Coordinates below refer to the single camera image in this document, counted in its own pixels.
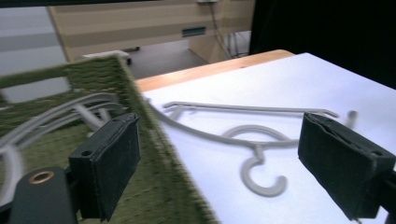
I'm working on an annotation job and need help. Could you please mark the green woven basket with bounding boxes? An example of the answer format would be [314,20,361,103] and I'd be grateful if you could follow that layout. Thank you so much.
[0,53,219,224]

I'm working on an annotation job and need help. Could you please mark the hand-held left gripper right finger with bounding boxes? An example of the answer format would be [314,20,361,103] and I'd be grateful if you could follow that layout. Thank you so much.
[297,111,396,222]

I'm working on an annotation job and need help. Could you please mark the light wooden desk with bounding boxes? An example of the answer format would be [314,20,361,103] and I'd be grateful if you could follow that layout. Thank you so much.
[46,0,257,63]

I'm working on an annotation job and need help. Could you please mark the black curtain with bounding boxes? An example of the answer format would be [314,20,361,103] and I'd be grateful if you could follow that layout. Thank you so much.
[247,0,396,91]

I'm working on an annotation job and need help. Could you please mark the grey plastic hanger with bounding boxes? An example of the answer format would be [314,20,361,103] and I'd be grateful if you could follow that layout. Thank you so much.
[0,102,129,207]
[144,95,360,199]
[0,91,125,147]

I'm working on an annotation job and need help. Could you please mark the white cabinet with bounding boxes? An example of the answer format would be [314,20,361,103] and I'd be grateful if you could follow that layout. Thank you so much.
[0,6,72,105]

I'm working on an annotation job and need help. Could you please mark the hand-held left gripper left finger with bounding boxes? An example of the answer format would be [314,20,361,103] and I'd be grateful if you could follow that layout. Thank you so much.
[68,112,142,223]

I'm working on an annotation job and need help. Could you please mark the hanging black cables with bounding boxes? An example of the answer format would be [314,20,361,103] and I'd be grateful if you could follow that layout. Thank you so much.
[207,2,250,61]

